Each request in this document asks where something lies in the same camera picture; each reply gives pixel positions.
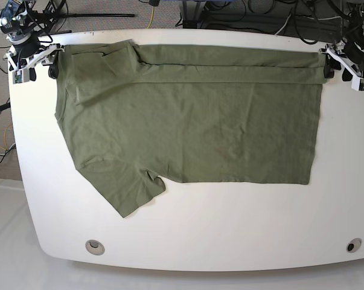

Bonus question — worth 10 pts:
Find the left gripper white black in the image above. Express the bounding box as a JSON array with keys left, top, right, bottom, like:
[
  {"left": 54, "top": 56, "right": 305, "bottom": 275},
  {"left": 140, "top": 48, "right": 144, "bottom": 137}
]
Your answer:
[{"left": 319, "top": 40, "right": 364, "bottom": 82}]

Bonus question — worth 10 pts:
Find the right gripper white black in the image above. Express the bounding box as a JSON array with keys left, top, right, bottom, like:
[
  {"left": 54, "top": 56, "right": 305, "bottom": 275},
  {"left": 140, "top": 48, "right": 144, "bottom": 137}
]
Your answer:
[{"left": 5, "top": 42, "right": 65, "bottom": 81}]

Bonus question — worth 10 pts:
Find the olive green T-shirt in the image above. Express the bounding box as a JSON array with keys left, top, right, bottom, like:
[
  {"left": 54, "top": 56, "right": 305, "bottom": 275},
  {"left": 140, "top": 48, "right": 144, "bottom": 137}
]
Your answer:
[{"left": 55, "top": 41, "right": 326, "bottom": 217}]

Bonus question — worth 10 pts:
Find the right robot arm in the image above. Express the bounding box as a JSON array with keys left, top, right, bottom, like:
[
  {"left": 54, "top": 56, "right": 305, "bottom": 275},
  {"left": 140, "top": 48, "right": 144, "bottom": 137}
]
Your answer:
[{"left": 0, "top": 1, "right": 67, "bottom": 84}]

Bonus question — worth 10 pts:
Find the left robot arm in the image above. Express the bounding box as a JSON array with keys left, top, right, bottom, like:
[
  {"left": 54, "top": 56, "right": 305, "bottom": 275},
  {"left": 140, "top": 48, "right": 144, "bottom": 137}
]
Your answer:
[{"left": 326, "top": 1, "right": 364, "bottom": 83}]

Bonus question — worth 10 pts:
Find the black tripod stand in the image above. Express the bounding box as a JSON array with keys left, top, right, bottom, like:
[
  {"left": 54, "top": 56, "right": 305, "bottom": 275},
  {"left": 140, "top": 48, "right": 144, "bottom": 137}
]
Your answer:
[{"left": 0, "top": 5, "right": 135, "bottom": 34}]

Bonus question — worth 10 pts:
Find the right table grommet hole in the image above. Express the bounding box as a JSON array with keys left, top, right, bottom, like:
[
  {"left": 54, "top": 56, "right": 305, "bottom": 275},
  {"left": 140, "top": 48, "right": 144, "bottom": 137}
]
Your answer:
[{"left": 346, "top": 238, "right": 362, "bottom": 253}]

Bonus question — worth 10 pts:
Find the table grommet hole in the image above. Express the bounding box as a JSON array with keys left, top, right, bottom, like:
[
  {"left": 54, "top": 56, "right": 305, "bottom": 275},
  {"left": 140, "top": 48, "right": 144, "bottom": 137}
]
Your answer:
[
  {"left": 85, "top": 240, "right": 105, "bottom": 256},
  {"left": 346, "top": 238, "right": 362, "bottom": 253}
]

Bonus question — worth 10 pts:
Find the left table grommet hole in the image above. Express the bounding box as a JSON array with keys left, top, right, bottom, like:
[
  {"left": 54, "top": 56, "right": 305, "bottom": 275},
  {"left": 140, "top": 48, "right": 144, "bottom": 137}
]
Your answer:
[{"left": 85, "top": 240, "right": 105, "bottom": 256}]

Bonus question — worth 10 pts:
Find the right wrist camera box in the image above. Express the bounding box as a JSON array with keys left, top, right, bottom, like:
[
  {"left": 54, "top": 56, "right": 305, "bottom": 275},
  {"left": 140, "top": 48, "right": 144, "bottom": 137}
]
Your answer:
[{"left": 11, "top": 69, "right": 30, "bottom": 84}]

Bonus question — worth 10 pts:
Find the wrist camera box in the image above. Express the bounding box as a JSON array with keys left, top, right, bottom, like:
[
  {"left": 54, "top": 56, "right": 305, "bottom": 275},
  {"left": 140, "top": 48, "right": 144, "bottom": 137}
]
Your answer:
[
  {"left": 351, "top": 76, "right": 364, "bottom": 92},
  {"left": 11, "top": 69, "right": 30, "bottom": 84}
]

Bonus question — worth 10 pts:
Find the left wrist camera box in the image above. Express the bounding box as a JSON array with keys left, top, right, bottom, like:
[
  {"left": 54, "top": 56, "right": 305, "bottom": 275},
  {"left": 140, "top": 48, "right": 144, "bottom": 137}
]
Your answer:
[{"left": 351, "top": 76, "right": 364, "bottom": 92}]

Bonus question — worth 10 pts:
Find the white cable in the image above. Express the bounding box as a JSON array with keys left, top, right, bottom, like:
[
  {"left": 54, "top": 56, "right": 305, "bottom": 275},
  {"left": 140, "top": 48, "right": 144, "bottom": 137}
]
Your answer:
[{"left": 273, "top": 11, "right": 293, "bottom": 36}]

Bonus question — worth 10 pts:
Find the yellow cable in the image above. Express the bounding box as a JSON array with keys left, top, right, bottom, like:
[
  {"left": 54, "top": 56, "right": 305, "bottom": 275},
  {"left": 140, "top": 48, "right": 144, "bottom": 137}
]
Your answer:
[{"left": 147, "top": 2, "right": 156, "bottom": 29}]

